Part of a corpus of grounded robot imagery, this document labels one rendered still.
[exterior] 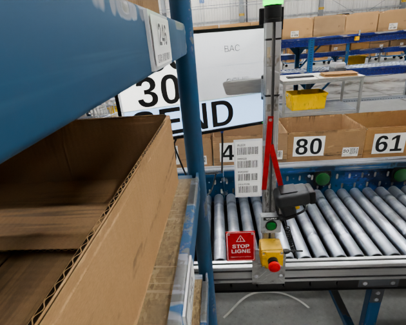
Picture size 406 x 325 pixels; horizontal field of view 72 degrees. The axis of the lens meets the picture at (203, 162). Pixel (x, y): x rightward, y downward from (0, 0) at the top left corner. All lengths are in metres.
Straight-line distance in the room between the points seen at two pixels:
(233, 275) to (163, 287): 0.89
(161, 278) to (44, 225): 0.16
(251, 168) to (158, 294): 0.67
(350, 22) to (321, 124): 4.68
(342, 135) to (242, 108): 0.79
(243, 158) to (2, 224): 0.64
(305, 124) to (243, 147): 1.02
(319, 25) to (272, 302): 5.20
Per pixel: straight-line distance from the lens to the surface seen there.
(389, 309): 2.15
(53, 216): 0.38
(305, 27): 6.14
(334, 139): 1.60
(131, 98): 0.84
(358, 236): 1.34
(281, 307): 1.98
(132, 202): 0.21
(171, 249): 0.29
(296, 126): 1.83
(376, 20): 6.61
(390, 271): 1.28
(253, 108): 0.94
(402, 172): 1.74
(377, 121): 2.00
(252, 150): 0.86
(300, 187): 0.91
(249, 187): 0.91
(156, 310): 0.25
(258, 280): 1.16
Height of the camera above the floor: 1.53
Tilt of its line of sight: 24 degrees down
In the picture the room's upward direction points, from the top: 5 degrees counter-clockwise
